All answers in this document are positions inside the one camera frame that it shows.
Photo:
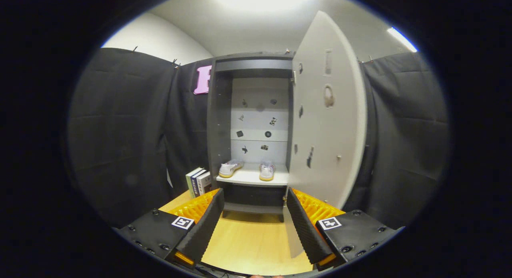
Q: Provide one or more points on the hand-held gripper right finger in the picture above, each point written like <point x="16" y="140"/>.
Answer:
<point x="306" y="230"/>

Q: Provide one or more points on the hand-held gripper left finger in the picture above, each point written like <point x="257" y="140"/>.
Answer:
<point x="208" y="226"/>

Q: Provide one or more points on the dark grey shoe cabinet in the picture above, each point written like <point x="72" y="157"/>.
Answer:
<point x="219" y="122"/>

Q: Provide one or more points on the black backdrop cloth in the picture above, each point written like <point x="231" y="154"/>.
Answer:
<point x="120" y="130"/>

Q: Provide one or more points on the green and white book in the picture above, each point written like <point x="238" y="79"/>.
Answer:
<point x="190" y="184"/>

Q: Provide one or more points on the dark blue book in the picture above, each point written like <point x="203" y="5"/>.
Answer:
<point x="196" y="185"/>

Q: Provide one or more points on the light grey shoe cabinet door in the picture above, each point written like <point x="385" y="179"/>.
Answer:
<point x="328" y="150"/>

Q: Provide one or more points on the white canvas shoe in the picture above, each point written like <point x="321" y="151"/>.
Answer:
<point x="266" y="171"/>
<point x="230" y="168"/>

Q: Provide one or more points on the white paper sheet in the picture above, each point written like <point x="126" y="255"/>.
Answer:
<point x="169" y="178"/>

